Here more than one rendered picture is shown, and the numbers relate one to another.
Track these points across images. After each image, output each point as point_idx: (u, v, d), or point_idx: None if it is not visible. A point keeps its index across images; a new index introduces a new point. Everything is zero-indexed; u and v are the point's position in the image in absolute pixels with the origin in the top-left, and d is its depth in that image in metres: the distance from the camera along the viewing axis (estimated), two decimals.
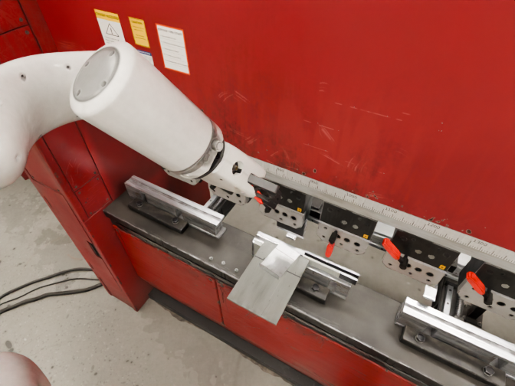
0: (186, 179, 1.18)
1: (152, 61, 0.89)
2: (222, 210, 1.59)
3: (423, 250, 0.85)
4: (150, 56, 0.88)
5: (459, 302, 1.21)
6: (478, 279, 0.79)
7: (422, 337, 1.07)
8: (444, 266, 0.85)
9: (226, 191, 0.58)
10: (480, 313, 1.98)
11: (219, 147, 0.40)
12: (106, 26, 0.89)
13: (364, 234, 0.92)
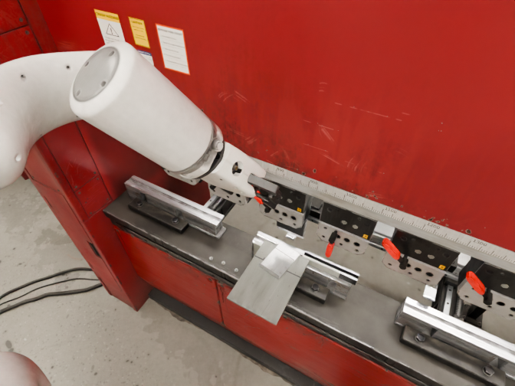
0: (186, 179, 1.18)
1: (152, 61, 0.89)
2: (222, 210, 1.60)
3: (423, 250, 0.85)
4: (150, 56, 0.89)
5: (458, 301, 1.21)
6: (478, 279, 0.79)
7: (422, 337, 1.07)
8: (443, 266, 0.85)
9: (227, 191, 0.58)
10: (480, 313, 1.98)
11: (219, 147, 0.40)
12: (106, 26, 0.90)
13: (364, 234, 0.92)
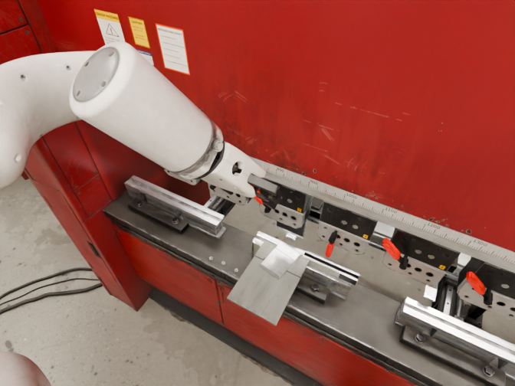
0: (186, 179, 1.18)
1: (152, 61, 0.89)
2: (222, 210, 1.59)
3: (423, 250, 0.85)
4: (150, 56, 0.88)
5: (459, 302, 1.21)
6: (478, 279, 0.79)
7: (422, 337, 1.07)
8: (443, 266, 0.85)
9: (227, 191, 0.58)
10: (480, 313, 1.98)
11: (219, 147, 0.40)
12: (106, 26, 0.89)
13: (364, 234, 0.92)
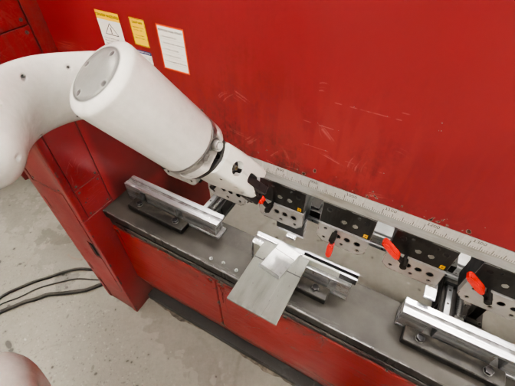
0: (186, 179, 1.18)
1: (152, 61, 0.89)
2: (222, 210, 1.59)
3: (423, 250, 0.85)
4: (150, 56, 0.88)
5: (459, 302, 1.21)
6: (478, 279, 0.79)
7: (422, 337, 1.07)
8: (443, 266, 0.85)
9: (247, 199, 0.57)
10: (480, 313, 1.98)
11: (219, 147, 0.40)
12: (106, 26, 0.89)
13: (364, 234, 0.92)
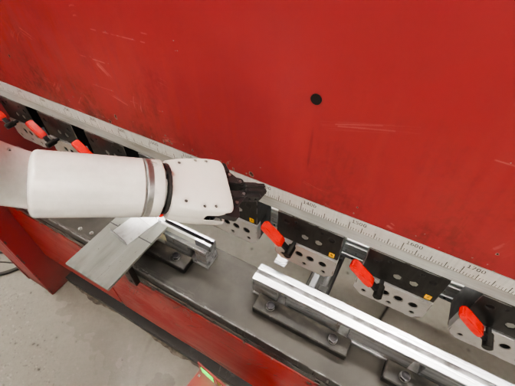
0: (37, 141, 1.12)
1: None
2: None
3: None
4: None
5: None
6: (275, 229, 0.73)
7: (271, 305, 1.00)
8: (252, 219, 0.78)
9: (256, 188, 0.56)
10: None
11: None
12: None
13: None
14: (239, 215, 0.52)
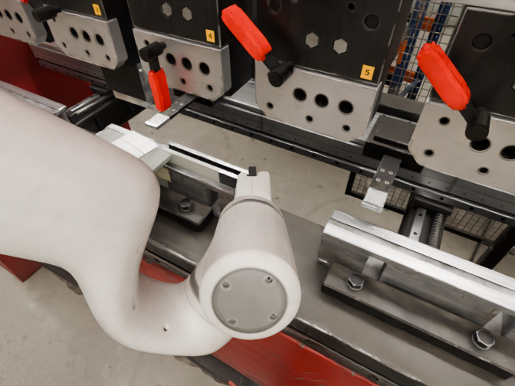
0: None
1: None
2: (97, 122, 1.09)
3: (320, 28, 0.34)
4: None
5: (434, 230, 0.71)
6: (451, 63, 0.29)
7: (359, 279, 0.57)
8: (370, 67, 0.34)
9: None
10: None
11: None
12: None
13: (206, 30, 0.41)
14: (248, 168, 0.51)
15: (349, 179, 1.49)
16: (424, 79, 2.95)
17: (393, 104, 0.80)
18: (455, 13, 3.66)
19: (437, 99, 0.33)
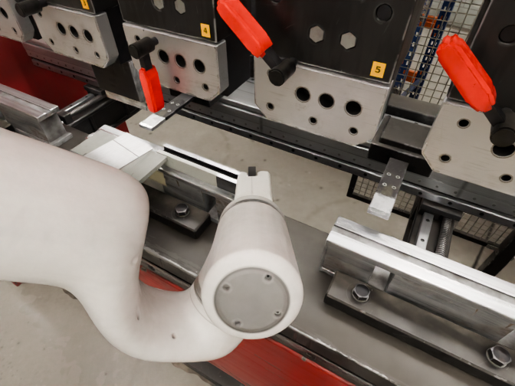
0: None
1: None
2: (92, 123, 1.06)
3: (326, 21, 0.31)
4: None
5: (442, 237, 0.68)
6: (476, 58, 0.25)
7: (365, 290, 0.53)
8: (381, 64, 0.31)
9: None
10: None
11: None
12: None
13: (201, 24, 0.38)
14: (247, 168, 0.51)
15: (351, 181, 1.46)
16: (425, 79, 2.92)
17: (398, 104, 0.77)
18: (457, 12, 3.62)
19: (456, 99, 0.30)
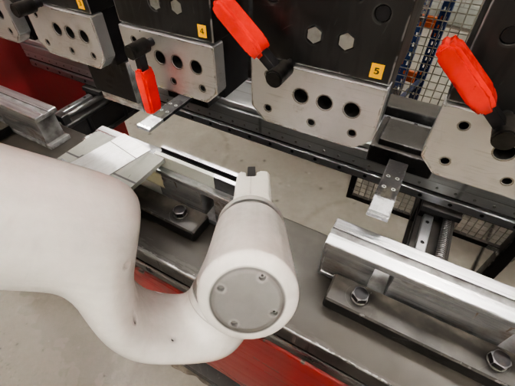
0: None
1: None
2: (90, 124, 1.05)
3: (324, 21, 0.31)
4: None
5: (442, 239, 0.67)
6: (476, 60, 0.25)
7: (364, 293, 0.53)
8: (379, 66, 0.31)
9: None
10: None
11: None
12: None
13: (198, 24, 0.38)
14: (247, 168, 0.51)
15: (351, 181, 1.45)
16: (425, 79, 2.91)
17: (398, 105, 0.77)
18: (457, 12, 3.62)
19: (456, 102, 0.29)
